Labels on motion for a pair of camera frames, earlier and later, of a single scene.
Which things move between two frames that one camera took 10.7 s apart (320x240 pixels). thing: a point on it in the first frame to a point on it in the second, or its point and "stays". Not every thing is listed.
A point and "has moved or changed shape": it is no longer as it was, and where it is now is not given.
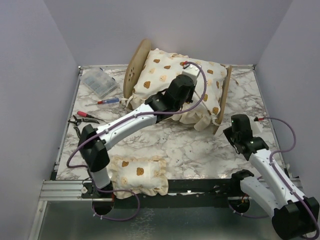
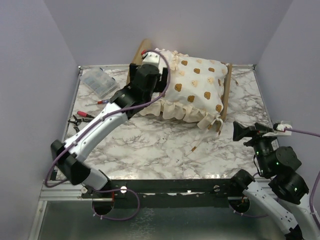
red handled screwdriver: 82,113 stays
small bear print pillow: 139,175 to 174,62
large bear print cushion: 154,72 has moved or changed shape
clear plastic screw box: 99,81 stays
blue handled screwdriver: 109,100 stays
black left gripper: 190,98 to 161,84
